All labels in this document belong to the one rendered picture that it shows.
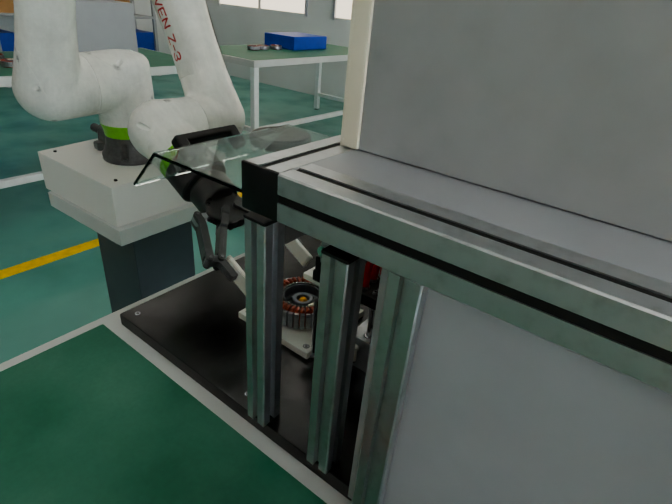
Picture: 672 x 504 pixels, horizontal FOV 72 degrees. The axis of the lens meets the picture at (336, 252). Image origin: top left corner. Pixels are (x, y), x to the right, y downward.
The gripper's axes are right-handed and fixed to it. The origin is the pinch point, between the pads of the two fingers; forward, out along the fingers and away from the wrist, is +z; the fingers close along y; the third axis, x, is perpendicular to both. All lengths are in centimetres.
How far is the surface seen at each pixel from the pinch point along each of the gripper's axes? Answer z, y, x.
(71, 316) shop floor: -69, -13, -136
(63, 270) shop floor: -101, -28, -155
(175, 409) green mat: 8.6, 24.9, -4.7
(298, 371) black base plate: 15.2, 10.2, 1.4
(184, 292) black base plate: -8.9, 9.0, -12.5
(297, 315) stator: 8.5, 4.7, 2.6
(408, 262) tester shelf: 16.3, 22.0, 38.3
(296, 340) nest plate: 11.3, 6.3, 0.5
